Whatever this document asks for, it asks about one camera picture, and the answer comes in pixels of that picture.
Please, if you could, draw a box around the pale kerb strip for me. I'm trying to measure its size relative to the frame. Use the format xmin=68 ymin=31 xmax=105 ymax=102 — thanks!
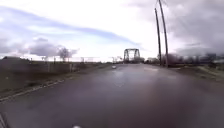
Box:
xmin=0 ymin=78 xmax=66 ymax=103

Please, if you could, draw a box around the grass strip with dirt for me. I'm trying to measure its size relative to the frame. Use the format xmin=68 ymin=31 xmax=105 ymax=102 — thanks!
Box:
xmin=179 ymin=64 xmax=224 ymax=83

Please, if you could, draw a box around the thin leaning utility pole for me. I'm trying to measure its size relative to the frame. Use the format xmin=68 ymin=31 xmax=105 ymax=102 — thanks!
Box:
xmin=154 ymin=7 xmax=163 ymax=66

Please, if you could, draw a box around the thick leaning utility pole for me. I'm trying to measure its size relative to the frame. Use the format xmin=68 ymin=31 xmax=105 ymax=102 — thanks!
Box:
xmin=157 ymin=0 xmax=169 ymax=68

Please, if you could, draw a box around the grass verge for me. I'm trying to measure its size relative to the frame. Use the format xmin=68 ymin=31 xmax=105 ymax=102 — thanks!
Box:
xmin=0 ymin=61 xmax=113 ymax=98

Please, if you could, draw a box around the bare tree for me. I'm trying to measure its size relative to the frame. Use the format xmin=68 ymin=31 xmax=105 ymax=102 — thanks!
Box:
xmin=57 ymin=47 xmax=72 ymax=63

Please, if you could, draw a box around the row of trees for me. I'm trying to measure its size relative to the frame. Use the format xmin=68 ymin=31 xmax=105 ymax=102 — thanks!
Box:
xmin=143 ymin=52 xmax=224 ymax=68

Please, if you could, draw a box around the steel truss bridge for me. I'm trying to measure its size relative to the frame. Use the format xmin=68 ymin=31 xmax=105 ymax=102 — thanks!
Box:
xmin=123 ymin=48 xmax=141 ymax=64

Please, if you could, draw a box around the asphalt road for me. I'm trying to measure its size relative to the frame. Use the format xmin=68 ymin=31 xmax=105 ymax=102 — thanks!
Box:
xmin=0 ymin=63 xmax=224 ymax=128

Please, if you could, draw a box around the fence with posts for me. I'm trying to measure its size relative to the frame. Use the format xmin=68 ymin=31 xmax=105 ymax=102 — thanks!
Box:
xmin=0 ymin=59 xmax=111 ymax=74

